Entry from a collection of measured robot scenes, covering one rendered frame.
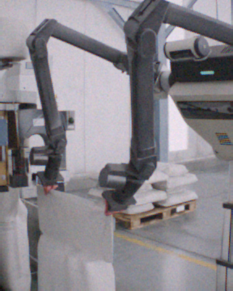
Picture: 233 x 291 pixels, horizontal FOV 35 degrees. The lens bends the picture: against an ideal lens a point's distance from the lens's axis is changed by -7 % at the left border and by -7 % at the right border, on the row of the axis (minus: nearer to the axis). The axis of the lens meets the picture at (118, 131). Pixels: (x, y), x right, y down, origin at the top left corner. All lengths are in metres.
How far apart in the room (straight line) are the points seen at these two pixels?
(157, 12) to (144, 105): 0.25
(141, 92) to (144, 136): 0.13
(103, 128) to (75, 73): 1.12
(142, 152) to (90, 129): 5.68
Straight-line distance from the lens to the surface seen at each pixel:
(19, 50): 1.40
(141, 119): 0.99
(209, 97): 1.33
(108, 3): 6.95
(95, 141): 6.77
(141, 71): 0.93
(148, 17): 0.87
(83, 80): 6.64
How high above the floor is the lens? 1.33
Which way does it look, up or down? 3 degrees down
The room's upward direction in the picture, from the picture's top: straight up
